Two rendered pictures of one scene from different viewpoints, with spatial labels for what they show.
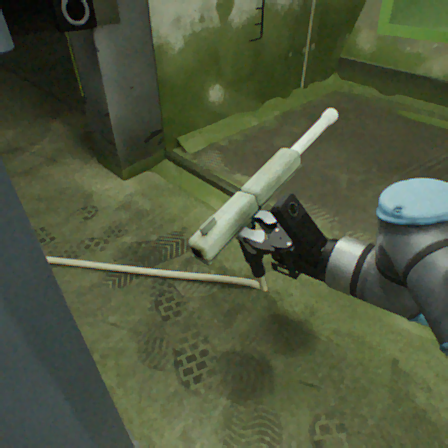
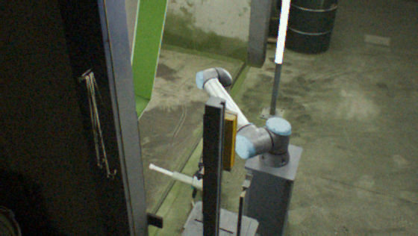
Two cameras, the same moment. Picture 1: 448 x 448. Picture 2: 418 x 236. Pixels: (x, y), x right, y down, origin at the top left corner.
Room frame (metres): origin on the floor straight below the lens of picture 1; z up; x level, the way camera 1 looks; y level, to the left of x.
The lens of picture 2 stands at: (1.35, 1.85, 2.46)
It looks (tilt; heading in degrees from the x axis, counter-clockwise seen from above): 34 degrees down; 248
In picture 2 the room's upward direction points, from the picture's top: 1 degrees counter-clockwise
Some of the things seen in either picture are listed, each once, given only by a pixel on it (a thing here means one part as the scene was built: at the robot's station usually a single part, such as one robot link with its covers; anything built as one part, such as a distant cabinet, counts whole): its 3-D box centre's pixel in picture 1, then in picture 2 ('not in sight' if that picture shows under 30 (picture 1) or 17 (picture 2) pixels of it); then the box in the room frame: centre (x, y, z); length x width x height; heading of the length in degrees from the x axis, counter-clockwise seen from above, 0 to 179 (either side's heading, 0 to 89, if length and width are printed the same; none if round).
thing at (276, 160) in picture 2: not in sight; (275, 151); (0.14, 0.29, 0.69); 0.19 x 0.19 x 0.10
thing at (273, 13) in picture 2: not in sight; (275, 24); (-1.54, -2.25, 0.14); 0.31 x 0.29 x 0.28; 44
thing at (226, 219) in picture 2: not in sight; (222, 202); (0.73, 0.72, 0.95); 0.26 x 0.15 x 0.32; 134
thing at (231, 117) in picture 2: not in sight; (219, 140); (0.80, 0.79, 1.42); 0.12 x 0.06 x 0.26; 134
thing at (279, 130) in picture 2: not in sight; (276, 134); (0.15, 0.29, 0.83); 0.17 x 0.15 x 0.18; 3
